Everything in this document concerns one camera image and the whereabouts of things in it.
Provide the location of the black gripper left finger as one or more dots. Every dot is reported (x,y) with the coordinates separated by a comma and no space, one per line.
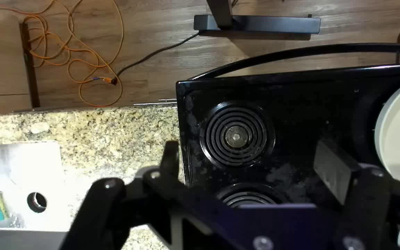
(103,208)

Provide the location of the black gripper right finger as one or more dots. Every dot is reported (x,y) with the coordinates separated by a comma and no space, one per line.
(367,203)

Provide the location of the white sink basin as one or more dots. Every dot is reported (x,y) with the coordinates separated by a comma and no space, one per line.
(24,167)

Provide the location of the black stove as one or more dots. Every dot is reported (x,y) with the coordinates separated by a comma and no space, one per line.
(302,115)

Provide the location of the dark wooden strip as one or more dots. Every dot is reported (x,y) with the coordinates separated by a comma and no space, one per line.
(30,64)

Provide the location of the black flat stand base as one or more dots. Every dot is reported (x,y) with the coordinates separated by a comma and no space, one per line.
(264,23)

